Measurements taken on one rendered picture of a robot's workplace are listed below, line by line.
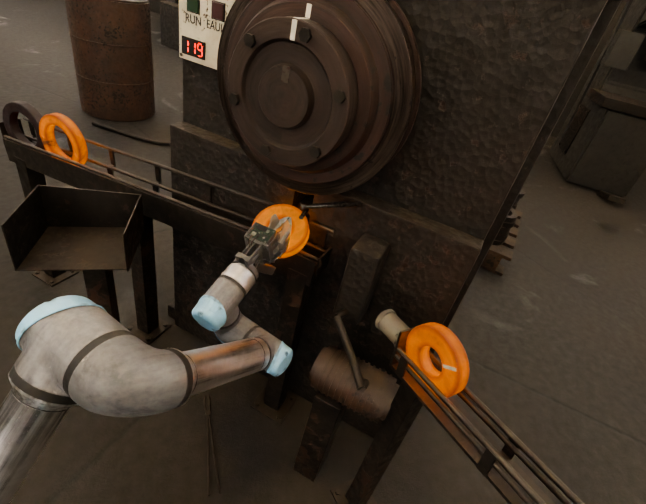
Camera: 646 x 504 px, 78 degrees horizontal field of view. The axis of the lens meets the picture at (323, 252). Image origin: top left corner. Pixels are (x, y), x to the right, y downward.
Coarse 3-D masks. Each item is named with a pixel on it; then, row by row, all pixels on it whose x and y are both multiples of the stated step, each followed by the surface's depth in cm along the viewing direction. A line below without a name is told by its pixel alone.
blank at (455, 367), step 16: (416, 336) 88; (432, 336) 84; (448, 336) 81; (416, 352) 89; (448, 352) 80; (464, 352) 80; (432, 368) 88; (448, 368) 81; (464, 368) 79; (448, 384) 81; (464, 384) 81
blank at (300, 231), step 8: (272, 208) 110; (280, 208) 110; (288, 208) 110; (296, 208) 110; (256, 216) 110; (264, 216) 109; (280, 216) 109; (296, 216) 109; (304, 216) 109; (264, 224) 108; (296, 224) 108; (304, 224) 107; (296, 232) 106; (304, 232) 106; (296, 240) 105; (304, 240) 106; (288, 248) 104; (296, 248) 105; (288, 256) 106
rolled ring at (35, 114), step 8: (8, 104) 138; (16, 104) 137; (24, 104) 137; (8, 112) 140; (16, 112) 141; (24, 112) 137; (32, 112) 137; (8, 120) 142; (16, 120) 144; (32, 120) 138; (8, 128) 144; (16, 128) 145; (16, 136) 145; (24, 136) 147; (32, 144) 147; (40, 144) 142
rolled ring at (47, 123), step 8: (40, 120) 134; (48, 120) 133; (56, 120) 131; (64, 120) 131; (40, 128) 136; (48, 128) 136; (64, 128) 131; (72, 128) 131; (40, 136) 138; (48, 136) 138; (72, 136) 131; (80, 136) 133; (48, 144) 139; (56, 144) 141; (72, 144) 133; (80, 144) 133; (56, 152) 140; (80, 152) 134; (80, 160) 136
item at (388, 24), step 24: (240, 0) 83; (360, 0) 73; (384, 0) 72; (384, 24) 73; (408, 48) 74; (408, 72) 75; (408, 96) 77; (408, 120) 80; (240, 144) 100; (384, 144) 84; (264, 168) 100; (360, 168) 88; (312, 192) 97; (336, 192) 94
